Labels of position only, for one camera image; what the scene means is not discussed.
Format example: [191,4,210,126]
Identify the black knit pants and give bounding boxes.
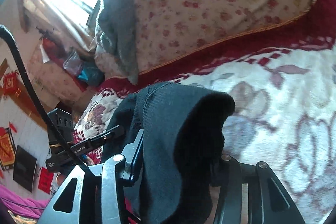
[102,82,235,223]

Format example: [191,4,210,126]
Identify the operator left hand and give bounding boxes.
[56,173,67,186]

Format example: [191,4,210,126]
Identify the grey fleece blanket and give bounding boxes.
[96,0,139,84]

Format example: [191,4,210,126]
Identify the teal plastic bag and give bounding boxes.
[76,61,105,87]

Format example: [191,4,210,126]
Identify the white red floral plush blanket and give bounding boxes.
[74,0,335,223]

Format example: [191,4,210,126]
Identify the black cable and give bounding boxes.
[0,23,90,169]

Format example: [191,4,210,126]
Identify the red paper wall decoration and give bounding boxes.
[3,71,21,99]

